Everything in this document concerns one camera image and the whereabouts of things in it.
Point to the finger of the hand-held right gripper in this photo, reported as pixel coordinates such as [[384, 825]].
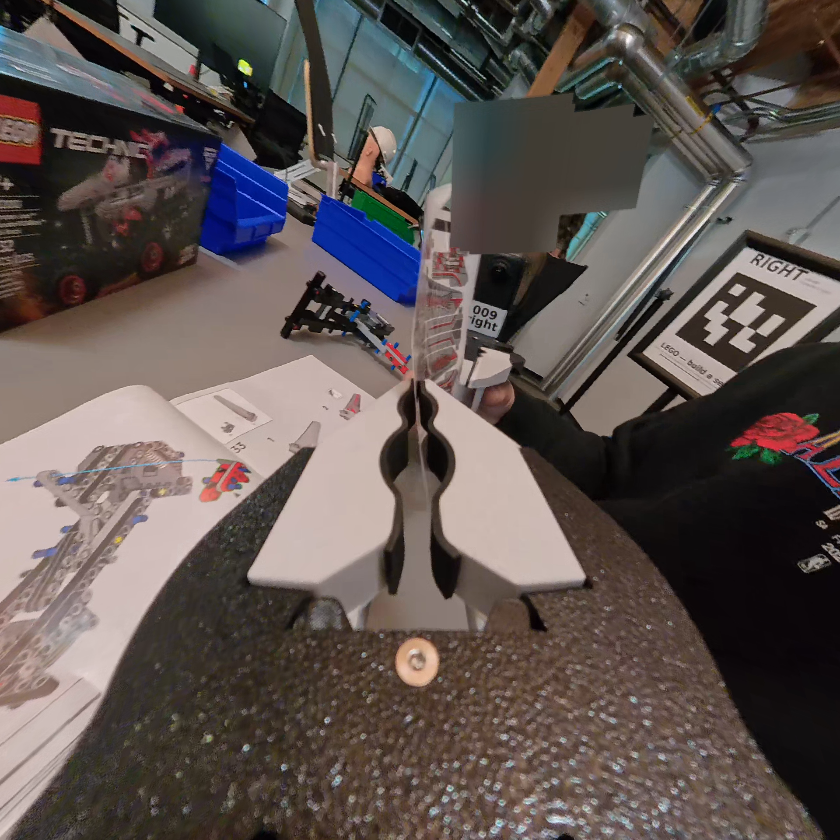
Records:
[[495, 367]]

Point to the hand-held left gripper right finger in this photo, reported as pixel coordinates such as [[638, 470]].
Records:
[[505, 518]]

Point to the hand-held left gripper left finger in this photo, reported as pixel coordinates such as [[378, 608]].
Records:
[[328, 518]]

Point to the clear toy sticker sheet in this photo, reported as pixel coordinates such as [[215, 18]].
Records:
[[443, 315]]

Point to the person's right forearm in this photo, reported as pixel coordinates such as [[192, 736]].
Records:
[[558, 446]]

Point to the grey desk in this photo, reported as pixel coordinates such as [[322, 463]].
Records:
[[197, 315]]

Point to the person's right hand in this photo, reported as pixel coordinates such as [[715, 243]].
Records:
[[499, 403]]

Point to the green storage bin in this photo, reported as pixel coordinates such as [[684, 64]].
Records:
[[387, 216]]

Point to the blue storage bin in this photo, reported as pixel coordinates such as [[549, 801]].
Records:
[[367, 249], [243, 203]]

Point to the black toy chassis assembly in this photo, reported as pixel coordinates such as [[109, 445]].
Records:
[[328, 315]]

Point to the black framed tag sign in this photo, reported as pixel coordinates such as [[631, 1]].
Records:
[[741, 315]]

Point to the black curved panel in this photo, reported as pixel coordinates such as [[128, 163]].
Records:
[[318, 85]]

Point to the black computer monitor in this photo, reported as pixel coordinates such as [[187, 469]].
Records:
[[279, 128], [223, 39]]

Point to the toy instruction booklet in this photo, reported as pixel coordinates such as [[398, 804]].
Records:
[[65, 590]]

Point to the black toy set box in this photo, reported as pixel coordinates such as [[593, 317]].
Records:
[[98, 197]]

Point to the silver metal duct pipe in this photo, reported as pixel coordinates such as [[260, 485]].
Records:
[[676, 111]]

